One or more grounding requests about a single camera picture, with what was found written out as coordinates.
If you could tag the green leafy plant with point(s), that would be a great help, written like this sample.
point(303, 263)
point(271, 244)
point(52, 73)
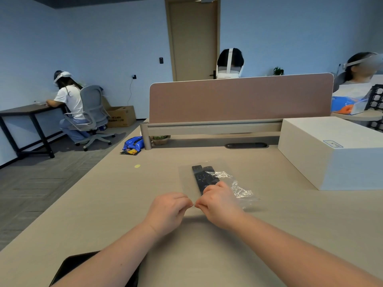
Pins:
point(278, 71)

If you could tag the person's right forearm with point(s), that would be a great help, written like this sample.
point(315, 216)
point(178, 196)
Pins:
point(299, 251)

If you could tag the person's right hand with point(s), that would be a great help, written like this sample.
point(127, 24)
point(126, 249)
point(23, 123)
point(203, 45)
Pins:
point(220, 206)

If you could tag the white headset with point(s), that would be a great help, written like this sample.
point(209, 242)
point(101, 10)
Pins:
point(229, 71)

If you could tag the person's left fingers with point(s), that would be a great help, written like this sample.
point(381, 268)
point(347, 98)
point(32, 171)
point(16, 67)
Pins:
point(183, 200)

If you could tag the person's right fingers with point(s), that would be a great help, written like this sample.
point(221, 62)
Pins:
point(211, 194)

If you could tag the round beige table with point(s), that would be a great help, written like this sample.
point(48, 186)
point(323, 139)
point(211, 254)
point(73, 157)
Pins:
point(359, 115)

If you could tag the large white box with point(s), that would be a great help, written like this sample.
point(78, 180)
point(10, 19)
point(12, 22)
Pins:
point(332, 149)

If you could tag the clear plastic bag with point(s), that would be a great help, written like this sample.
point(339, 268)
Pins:
point(187, 177)
point(241, 192)

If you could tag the blue and orange package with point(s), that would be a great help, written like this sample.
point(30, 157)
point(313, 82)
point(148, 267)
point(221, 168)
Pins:
point(348, 105)

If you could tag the pink desk divider panel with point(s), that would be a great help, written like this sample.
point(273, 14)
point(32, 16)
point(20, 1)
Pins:
point(239, 98)

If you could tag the black perforated rack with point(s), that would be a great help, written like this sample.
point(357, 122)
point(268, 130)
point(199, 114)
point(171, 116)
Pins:
point(375, 104)

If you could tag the beige wooden door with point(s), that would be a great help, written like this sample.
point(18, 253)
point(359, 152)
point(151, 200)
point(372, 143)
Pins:
point(194, 41)

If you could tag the grey office chair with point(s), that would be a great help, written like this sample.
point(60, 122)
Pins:
point(92, 116)

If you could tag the blue snack packet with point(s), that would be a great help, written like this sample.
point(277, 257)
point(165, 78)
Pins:
point(133, 144)

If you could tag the black desk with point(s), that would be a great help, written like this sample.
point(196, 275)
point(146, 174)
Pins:
point(24, 112)

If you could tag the grey divider base rail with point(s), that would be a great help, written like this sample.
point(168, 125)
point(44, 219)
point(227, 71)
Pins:
point(209, 127)

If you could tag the black smartphone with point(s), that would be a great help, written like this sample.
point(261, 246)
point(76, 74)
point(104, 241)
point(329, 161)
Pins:
point(71, 266)

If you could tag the small yellow black packet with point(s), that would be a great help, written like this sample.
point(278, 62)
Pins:
point(128, 151)

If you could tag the person's left hand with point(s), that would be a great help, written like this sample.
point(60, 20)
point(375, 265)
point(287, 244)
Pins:
point(167, 210)

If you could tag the small potted green plant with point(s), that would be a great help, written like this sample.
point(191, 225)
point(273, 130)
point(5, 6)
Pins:
point(161, 138)

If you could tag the brown cardboard box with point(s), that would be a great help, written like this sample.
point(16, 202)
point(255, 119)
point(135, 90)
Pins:
point(121, 116)

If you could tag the black remote control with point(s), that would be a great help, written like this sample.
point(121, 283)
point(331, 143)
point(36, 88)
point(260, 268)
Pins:
point(198, 179)
point(210, 175)

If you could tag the person's left forearm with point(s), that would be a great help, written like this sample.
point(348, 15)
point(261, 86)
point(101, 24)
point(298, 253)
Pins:
point(107, 260)

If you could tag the crumpled clear plastic bag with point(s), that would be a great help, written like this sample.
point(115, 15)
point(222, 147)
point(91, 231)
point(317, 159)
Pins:
point(241, 192)

